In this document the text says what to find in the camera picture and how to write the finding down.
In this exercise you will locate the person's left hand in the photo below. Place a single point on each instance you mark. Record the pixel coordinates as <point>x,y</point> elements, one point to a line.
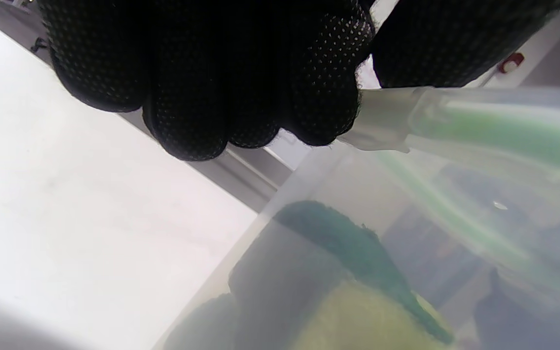
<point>212,63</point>

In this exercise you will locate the clear plastic airtight container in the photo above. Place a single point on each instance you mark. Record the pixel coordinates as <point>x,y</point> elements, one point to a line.
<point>309,194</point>

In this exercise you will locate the clear lid with green seal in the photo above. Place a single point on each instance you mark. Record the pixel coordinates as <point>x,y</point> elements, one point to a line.
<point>503,126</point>

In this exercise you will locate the small red wall button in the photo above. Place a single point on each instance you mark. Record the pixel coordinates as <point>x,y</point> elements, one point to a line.
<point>511,62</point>

